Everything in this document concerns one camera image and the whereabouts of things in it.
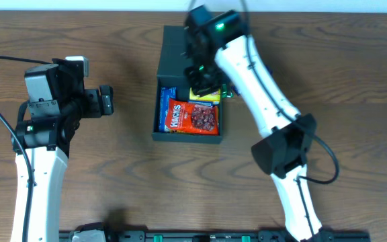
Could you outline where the yellow Mentos candy tub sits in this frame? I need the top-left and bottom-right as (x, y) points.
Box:
(189, 89), (221, 105)

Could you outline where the green snack bar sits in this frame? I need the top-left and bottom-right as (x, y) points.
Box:
(220, 84), (233, 98)

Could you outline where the small blue candy stick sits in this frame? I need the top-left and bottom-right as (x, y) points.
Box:
(188, 100), (214, 107)

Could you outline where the black fabric storage box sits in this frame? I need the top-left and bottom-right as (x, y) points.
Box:
(152, 26), (223, 144)

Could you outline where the blue cookie roll pack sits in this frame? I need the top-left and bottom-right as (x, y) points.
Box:
(158, 87), (177, 132)

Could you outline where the red Hacks candy bag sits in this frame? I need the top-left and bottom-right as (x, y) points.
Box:
(165, 99), (219, 135)

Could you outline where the purple Dairy Milk chocolate bar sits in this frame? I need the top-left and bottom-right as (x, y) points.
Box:
(231, 85), (241, 96)

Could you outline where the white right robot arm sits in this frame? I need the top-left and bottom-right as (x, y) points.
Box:
(184, 5), (322, 241)

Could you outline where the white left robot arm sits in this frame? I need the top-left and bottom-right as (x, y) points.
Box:
(11, 56), (114, 241)

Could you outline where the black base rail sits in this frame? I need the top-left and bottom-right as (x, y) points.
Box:
(58, 221), (372, 242)

